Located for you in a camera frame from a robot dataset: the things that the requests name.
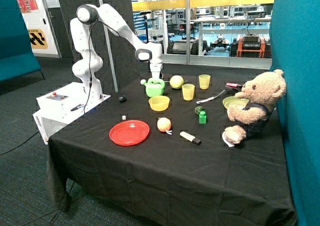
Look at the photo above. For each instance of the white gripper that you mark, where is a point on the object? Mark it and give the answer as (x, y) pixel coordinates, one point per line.
(156, 69)

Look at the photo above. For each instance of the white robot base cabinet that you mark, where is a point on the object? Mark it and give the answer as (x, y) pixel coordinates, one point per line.
(55, 108)

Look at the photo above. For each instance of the yellow plastic bowl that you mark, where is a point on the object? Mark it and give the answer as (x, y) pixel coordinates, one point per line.
(159, 103)

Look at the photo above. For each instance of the green toy watering can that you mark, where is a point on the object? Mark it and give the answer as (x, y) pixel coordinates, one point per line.
(153, 87)

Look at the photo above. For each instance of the yellow-green ball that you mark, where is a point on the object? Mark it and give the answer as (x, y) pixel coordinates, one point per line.
(176, 82)

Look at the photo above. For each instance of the yellow plastic cup near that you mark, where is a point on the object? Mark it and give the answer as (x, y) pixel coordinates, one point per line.
(188, 91)

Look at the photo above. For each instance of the yellow plastic cup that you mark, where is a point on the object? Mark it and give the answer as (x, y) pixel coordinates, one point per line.
(188, 91)
(204, 81)

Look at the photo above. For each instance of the dark blue round object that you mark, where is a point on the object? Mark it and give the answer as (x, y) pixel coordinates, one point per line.
(122, 98)

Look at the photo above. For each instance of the yellow plastic cup far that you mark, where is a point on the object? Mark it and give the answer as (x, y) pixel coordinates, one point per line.
(204, 81)

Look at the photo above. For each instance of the peach plush ball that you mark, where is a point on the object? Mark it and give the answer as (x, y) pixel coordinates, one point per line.
(164, 125)

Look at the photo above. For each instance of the black tripod stand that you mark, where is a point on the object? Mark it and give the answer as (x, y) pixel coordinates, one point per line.
(144, 14)

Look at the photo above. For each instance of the dark green toy vegetable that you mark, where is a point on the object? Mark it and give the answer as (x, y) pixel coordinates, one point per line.
(198, 109)

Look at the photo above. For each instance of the green toy block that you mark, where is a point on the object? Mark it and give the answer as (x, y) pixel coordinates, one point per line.
(202, 117)

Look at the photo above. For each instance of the red plastic plate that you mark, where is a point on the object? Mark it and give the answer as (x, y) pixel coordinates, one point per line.
(129, 133)

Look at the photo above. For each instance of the pink marker pen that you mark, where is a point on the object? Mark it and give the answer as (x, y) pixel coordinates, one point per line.
(233, 85)

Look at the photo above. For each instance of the light green plate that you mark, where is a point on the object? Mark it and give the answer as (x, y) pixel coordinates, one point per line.
(232, 100)

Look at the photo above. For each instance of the black pen on cabinet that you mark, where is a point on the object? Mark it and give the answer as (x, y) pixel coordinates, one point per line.
(77, 107)

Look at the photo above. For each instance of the black tablecloth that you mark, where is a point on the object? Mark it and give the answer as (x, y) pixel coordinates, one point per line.
(167, 178)

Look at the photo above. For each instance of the orange mobile robot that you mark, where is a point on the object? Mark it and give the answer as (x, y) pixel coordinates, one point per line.
(251, 46)

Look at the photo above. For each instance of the brown teddy bear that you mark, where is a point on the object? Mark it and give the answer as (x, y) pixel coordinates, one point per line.
(263, 92)

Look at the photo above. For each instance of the teal sofa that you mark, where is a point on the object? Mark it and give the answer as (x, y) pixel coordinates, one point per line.
(16, 56)

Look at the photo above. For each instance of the white-handled spoon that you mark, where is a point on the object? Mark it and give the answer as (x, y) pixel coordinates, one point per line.
(210, 98)

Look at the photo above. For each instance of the teal partition wall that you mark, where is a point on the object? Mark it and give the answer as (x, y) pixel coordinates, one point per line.
(295, 48)

